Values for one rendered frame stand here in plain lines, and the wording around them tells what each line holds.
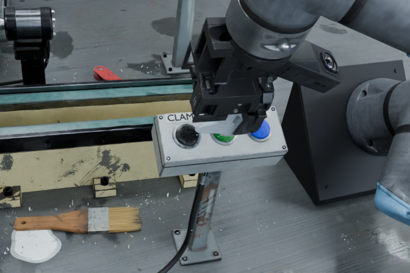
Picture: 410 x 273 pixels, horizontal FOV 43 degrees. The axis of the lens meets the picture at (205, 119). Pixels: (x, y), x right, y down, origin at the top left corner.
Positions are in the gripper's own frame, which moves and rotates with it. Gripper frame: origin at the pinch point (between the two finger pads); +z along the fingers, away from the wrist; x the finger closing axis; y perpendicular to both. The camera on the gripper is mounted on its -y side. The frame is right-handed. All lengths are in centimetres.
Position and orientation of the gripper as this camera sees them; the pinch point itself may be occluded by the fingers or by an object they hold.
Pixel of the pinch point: (227, 125)
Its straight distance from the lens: 65.9
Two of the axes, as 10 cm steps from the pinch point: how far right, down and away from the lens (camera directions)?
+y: -9.6, 0.7, -2.9
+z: -2.2, 4.6, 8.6
